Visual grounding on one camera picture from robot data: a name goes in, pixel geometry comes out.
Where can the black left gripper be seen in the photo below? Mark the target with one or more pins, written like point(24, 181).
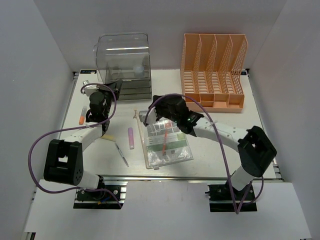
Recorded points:
point(116, 86)

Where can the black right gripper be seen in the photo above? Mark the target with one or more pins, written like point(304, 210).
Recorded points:
point(158, 105)

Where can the clear paper clip tub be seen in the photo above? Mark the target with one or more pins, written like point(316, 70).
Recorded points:
point(139, 71)

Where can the clear grey drawer organizer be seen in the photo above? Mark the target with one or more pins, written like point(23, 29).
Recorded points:
point(116, 54)

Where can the purple highlighter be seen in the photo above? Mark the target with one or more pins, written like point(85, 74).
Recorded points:
point(131, 138)

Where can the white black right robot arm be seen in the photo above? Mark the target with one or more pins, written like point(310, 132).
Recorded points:
point(256, 152)

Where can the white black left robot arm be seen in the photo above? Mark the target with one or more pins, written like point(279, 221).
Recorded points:
point(64, 160)

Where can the clear mesh zipper pouch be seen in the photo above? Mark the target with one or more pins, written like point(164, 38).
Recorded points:
point(162, 142)

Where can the orange red pen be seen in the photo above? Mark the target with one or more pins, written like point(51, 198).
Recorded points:
point(164, 142)

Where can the orange highlighter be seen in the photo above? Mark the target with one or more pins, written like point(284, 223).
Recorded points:
point(82, 115)

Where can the orange file rack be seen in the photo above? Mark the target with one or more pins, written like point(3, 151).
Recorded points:
point(210, 71)

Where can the grey white pen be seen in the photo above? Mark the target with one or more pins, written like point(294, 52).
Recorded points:
point(121, 154)

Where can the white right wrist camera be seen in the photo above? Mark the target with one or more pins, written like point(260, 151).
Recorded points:
point(147, 117)

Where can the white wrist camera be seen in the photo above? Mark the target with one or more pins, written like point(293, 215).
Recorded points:
point(88, 89)
point(147, 117)

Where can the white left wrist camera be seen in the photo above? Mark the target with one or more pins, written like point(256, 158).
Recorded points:
point(88, 89)

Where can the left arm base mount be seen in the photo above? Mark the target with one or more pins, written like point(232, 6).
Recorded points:
point(102, 200)

